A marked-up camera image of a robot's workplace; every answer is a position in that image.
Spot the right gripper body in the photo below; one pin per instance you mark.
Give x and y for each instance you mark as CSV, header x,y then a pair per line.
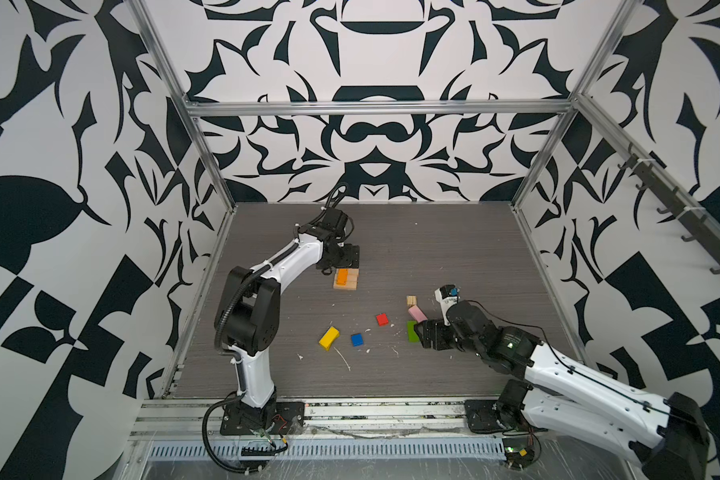
x,y
444,336

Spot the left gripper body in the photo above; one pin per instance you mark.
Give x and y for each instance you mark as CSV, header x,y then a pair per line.
x,y
345,256

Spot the orange wood block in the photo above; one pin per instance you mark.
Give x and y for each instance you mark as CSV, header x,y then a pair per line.
x,y
342,277

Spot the green wood block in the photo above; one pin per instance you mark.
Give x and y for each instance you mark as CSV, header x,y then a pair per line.
x,y
411,332

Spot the pink wood block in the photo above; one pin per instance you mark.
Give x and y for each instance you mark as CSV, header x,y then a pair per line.
x,y
417,314

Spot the yellow arch wood block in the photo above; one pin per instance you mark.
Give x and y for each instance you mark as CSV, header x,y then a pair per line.
x,y
329,337

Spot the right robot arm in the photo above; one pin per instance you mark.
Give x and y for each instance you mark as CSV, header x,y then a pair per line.
x,y
665,437

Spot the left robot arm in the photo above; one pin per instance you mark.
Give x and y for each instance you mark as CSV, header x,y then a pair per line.
x,y
249,314

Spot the red cube wood block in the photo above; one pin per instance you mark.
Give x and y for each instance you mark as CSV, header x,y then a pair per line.
x,y
382,320

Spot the blue cube wood block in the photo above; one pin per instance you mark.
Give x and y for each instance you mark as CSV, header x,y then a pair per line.
x,y
357,340

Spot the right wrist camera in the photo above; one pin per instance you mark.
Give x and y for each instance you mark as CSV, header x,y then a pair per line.
x,y
447,296

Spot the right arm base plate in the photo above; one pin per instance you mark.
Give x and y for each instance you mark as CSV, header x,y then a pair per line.
x,y
483,417

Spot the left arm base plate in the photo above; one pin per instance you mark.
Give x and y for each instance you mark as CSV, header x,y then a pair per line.
x,y
276,417

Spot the aluminium frame crossbar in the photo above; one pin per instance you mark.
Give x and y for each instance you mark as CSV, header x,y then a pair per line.
x,y
387,107

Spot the aluminium front rail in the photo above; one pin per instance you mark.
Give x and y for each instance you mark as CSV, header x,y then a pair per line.
x,y
338,429

